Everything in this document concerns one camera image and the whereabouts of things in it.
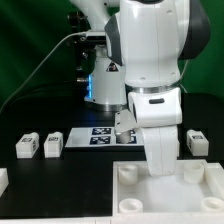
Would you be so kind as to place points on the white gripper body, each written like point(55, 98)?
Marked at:
point(157, 116)

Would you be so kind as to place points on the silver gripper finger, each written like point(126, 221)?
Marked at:
point(124, 122)

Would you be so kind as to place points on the white square tabletop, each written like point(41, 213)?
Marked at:
point(183, 193)

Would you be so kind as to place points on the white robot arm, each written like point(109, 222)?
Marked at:
point(136, 70)

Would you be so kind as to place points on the white marker tag plate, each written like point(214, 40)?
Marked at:
point(92, 137)

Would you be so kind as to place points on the white left obstacle block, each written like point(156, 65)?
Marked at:
point(3, 180)

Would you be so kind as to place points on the white right obstacle wall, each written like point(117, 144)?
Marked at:
point(214, 176)

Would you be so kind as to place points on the grey camera on base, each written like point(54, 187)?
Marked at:
point(94, 37)

